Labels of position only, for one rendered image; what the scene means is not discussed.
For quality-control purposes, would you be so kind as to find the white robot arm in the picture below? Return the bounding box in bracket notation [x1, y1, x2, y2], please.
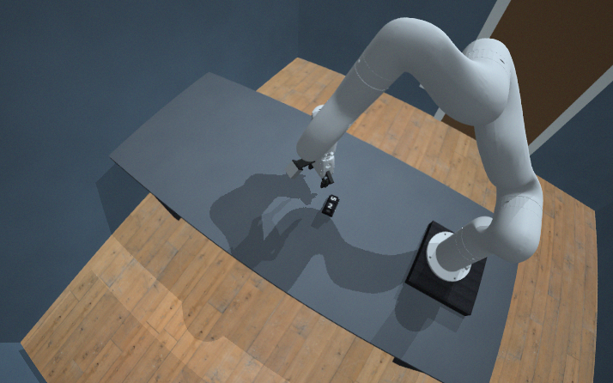
[285, 18, 543, 282]

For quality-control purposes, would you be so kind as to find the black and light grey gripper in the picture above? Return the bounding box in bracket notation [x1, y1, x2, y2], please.
[308, 156, 334, 188]

